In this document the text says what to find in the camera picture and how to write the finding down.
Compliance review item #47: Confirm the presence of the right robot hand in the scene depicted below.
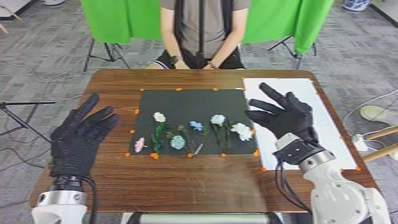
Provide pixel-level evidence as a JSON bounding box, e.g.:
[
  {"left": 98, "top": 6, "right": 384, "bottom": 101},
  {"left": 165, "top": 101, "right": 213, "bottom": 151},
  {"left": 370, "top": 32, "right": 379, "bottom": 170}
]
[{"left": 244, "top": 82, "right": 320, "bottom": 143}]

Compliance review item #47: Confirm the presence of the dark mat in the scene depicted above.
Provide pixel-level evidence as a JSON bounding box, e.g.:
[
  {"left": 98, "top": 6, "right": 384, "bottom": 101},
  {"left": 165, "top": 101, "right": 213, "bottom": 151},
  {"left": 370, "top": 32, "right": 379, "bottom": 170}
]
[{"left": 128, "top": 88, "right": 261, "bottom": 157}]

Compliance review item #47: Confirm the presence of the black tripod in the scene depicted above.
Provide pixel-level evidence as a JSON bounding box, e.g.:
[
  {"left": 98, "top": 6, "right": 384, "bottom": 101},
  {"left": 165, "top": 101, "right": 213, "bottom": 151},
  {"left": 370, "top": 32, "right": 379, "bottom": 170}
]
[{"left": 0, "top": 100, "right": 59, "bottom": 144}]

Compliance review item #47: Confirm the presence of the black cloth stand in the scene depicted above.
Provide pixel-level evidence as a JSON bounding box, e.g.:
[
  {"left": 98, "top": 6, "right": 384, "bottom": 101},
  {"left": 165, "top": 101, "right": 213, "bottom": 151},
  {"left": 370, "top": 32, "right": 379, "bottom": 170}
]
[
  {"left": 82, "top": 39, "right": 132, "bottom": 73},
  {"left": 265, "top": 35, "right": 320, "bottom": 70}
]

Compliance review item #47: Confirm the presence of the pale grey bar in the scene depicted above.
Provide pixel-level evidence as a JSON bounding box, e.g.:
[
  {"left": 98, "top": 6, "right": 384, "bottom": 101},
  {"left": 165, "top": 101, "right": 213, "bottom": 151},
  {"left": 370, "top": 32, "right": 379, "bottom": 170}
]
[{"left": 121, "top": 213, "right": 286, "bottom": 224}]

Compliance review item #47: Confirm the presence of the wooden pole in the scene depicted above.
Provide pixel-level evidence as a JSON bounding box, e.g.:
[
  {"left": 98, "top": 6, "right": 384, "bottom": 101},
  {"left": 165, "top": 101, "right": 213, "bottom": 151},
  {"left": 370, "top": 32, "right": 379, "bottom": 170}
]
[
  {"left": 361, "top": 143, "right": 398, "bottom": 164},
  {"left": 361, "top": 125, "right": 398, "bottom": 141}
]

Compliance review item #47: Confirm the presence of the pale blue flower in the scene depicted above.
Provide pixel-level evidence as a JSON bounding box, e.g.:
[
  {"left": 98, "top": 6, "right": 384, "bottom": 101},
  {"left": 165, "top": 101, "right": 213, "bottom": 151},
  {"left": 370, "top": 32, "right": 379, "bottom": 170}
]
[{"left": 210, "top": 114, "right": 235, "bottom": 151}]

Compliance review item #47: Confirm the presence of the person's foot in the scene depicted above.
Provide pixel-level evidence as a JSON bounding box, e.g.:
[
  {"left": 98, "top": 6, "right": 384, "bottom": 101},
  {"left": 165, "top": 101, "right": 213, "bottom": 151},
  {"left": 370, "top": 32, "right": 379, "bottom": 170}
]
[{"left": 359, "top": 105, "right": 398, "bottom": 127}]

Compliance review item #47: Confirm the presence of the pink flower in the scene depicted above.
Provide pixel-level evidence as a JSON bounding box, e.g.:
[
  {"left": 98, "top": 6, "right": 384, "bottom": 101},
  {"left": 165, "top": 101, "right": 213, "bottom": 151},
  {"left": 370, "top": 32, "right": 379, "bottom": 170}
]
[{"left": 133, "top": 136, "right": 148, "bottom": 154}]

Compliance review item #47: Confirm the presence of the blue white vase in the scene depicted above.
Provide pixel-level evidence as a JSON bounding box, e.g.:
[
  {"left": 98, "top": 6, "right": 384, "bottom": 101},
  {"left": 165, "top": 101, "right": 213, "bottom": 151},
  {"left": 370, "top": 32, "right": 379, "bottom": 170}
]
[
  {"left": 341, "top": 0, "right": 372, "bottom": 14},
  {"left": 39, "top": 0, "right": 68, "bottom": 8}
]

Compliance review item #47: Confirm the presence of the white sheet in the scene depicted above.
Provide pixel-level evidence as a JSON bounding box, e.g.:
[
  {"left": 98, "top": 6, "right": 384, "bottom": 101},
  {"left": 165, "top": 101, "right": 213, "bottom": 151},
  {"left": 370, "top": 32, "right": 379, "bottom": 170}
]
[{"left": 242, "top": 77, "right": 361, "bottom": 172}]

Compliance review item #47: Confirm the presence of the black cable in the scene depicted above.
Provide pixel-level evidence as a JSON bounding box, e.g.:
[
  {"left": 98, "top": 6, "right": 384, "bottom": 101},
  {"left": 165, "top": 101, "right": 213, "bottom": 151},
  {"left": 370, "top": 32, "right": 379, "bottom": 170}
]
[{"left": 272, "top": 161, "right": 315, "bottom": 214}]

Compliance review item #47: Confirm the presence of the small white flower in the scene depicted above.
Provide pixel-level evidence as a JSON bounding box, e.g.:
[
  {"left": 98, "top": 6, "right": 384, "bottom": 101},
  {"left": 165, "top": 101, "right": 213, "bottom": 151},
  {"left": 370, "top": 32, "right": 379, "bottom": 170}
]
[{"left": 149, "top": 111, "right": 169, "bottom": 154}]

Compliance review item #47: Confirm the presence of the person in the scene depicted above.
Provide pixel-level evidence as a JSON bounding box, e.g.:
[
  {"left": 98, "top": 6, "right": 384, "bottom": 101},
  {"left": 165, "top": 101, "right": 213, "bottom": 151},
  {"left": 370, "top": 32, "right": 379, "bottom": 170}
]
[{"left": 144, "top": 0, "right": 254, "bottom": 71}]

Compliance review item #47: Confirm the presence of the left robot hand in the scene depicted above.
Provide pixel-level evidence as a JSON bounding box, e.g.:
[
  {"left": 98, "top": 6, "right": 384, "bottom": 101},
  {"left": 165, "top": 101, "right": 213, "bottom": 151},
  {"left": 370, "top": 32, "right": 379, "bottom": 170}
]
[{"left": 50, "top": 93, "right": 123, "bottom": 179}]

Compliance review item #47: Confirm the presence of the light blue round flower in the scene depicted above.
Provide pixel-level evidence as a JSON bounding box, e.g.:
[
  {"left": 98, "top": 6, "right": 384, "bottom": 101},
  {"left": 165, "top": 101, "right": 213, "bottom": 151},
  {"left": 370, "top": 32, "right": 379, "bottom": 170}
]
[{"left": 167, "top": 128, "right": 194, "bottom": 154}]

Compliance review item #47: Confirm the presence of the large white flower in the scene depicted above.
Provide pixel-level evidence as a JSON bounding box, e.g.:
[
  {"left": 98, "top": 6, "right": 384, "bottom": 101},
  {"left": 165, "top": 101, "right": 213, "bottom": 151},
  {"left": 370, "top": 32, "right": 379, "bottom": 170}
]
[{"left": 229, "top": 122, "right": 256, "bottom": 142}]

